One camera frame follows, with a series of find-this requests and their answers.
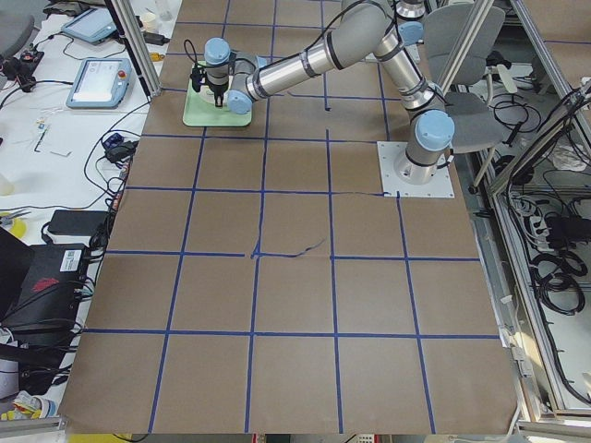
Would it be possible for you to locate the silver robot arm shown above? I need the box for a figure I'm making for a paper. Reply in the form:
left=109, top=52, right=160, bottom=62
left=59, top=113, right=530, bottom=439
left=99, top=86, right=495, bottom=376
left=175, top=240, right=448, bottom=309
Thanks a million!
left=190, top=1, right=455, bottom=186

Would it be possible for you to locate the light green tray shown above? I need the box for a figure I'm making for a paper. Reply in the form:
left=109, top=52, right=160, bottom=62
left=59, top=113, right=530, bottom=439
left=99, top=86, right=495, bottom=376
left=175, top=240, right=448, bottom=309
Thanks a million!
left=183, top=84, right=252, bottom=127

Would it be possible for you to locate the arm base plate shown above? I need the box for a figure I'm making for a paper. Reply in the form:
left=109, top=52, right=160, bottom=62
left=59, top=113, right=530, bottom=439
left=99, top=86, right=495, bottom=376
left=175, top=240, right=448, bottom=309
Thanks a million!
left=377, top=141, right=454, bottom=198

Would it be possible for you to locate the aluminium frame post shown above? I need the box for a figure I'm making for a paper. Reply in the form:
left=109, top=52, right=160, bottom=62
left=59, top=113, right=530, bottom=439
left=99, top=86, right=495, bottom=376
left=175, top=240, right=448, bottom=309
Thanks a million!
left=105, top=0, right=162, bottom=99

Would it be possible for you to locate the yellow handled screwdriver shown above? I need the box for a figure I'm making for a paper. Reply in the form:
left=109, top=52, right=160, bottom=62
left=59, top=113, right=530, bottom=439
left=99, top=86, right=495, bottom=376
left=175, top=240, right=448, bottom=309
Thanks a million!
left=150, top=53, right=165, bottom=62

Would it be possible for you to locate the black power adapter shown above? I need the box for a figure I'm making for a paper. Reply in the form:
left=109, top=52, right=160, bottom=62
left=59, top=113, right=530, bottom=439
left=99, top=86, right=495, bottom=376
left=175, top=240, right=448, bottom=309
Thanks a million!
left=47, top=210, right=108, bottom=236

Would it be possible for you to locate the grey office chair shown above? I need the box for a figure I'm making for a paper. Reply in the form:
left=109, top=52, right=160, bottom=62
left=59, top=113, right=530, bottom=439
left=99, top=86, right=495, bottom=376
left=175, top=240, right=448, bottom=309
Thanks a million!
left=424, top=2, right=505, bottom=162

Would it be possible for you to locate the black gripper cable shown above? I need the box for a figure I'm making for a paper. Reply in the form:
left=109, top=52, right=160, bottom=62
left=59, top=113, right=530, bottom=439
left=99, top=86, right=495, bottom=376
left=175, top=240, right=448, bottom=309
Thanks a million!
left=183, top=39, right=208, bottom=93

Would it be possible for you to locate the white round plate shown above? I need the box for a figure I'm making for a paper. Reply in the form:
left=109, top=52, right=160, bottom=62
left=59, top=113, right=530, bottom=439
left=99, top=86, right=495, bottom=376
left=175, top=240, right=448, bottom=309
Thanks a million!
left=198, top=89, right=229, bottom=106

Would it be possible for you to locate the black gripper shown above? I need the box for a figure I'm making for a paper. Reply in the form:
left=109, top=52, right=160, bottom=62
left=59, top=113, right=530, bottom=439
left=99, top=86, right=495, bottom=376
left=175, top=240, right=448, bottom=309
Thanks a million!
left=207, top=79, right=229, bottom=106

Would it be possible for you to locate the blue teach pendant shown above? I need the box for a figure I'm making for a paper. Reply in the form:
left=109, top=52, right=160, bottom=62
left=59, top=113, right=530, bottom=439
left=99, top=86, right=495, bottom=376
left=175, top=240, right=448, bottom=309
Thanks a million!
left=66, top=58, right=132, bottom=109
left=61, top=8, right=116, bottom=45

